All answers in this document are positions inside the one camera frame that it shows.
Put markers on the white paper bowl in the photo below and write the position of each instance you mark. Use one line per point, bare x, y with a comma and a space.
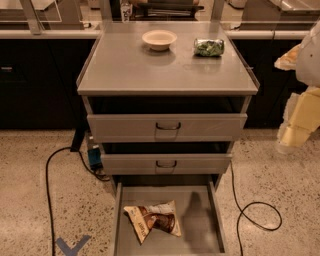
159, 40

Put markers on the grey bottom drawer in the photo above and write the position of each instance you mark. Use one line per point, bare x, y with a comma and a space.
198, 215

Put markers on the grey middle drawer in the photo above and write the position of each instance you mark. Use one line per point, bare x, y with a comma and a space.
165, 164

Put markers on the grey top drawer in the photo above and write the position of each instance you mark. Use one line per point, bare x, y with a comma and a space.
166, 127

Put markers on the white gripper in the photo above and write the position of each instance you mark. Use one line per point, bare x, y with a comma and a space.
310, 61

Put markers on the blue power adapter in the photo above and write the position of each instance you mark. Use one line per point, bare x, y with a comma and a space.
94, 157

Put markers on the dark background counter cabinets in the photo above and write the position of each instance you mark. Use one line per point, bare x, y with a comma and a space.
38, 82

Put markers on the brown chip bag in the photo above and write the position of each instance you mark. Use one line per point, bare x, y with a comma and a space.
161, 216

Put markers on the grey drawer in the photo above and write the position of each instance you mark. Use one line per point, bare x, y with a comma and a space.
165, 164
198, 215
166, 127

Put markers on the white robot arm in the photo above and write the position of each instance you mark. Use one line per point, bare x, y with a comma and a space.
308, 60

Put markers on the green snack bag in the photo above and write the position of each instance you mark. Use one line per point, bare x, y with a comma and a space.
208, 47

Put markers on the white carton on counter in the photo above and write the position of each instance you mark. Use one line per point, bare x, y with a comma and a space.
126, 11

